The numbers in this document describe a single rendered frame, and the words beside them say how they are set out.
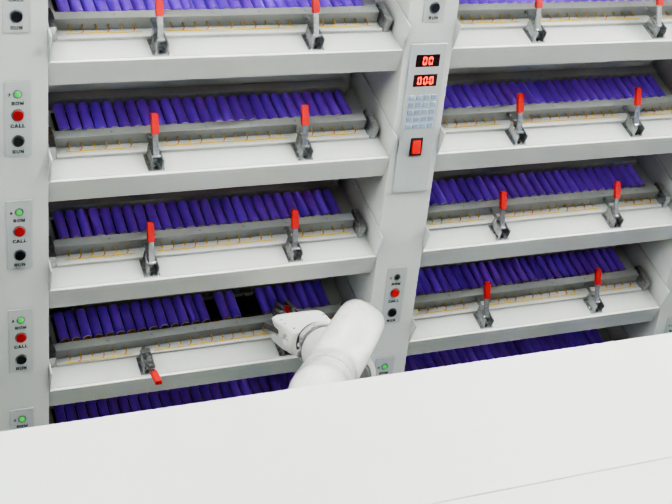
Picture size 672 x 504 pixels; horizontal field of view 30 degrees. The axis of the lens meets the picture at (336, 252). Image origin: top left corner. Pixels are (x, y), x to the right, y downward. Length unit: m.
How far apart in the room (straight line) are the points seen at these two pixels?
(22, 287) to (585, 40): 1.10
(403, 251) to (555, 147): 0.35
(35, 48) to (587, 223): 1.18
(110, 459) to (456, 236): 1.69
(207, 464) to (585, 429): 0.26
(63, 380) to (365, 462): 1.50
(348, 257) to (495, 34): 0.48
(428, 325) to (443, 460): 1.70
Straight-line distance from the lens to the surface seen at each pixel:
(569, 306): 2.68
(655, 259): 2.78
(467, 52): 2.24
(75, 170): 2.08
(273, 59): 2.09
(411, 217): 2.32
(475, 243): 2.43
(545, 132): 2.44
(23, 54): 1.97
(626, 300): 2.75
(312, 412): 0.84
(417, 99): 2.22
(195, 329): 2.34
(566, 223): 2.56
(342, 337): 2.00
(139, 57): 2.02
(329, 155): 2.21
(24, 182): 2.05
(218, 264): 2.23
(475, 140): 2.35
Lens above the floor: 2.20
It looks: 27 degrees down
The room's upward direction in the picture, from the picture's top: 6 degrees clockwise
